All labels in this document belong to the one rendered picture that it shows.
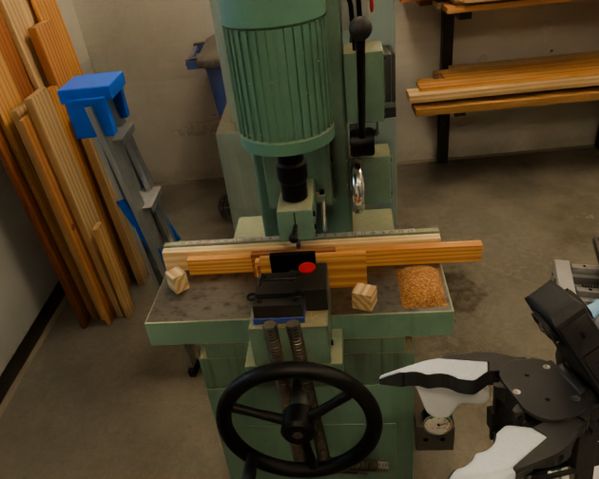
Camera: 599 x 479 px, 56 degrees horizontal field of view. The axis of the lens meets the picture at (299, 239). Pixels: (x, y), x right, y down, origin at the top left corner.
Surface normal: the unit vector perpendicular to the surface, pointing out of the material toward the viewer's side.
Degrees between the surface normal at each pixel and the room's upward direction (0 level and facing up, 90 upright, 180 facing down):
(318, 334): 90
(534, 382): 8
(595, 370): 81
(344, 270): 90
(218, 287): 0
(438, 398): 87
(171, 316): 0
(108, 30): 90
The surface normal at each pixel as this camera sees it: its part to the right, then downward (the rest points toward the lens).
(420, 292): -0.11, -0.49
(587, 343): 0.15, 0.37
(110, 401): -0.10, -0.84
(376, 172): -0.06, 0.55
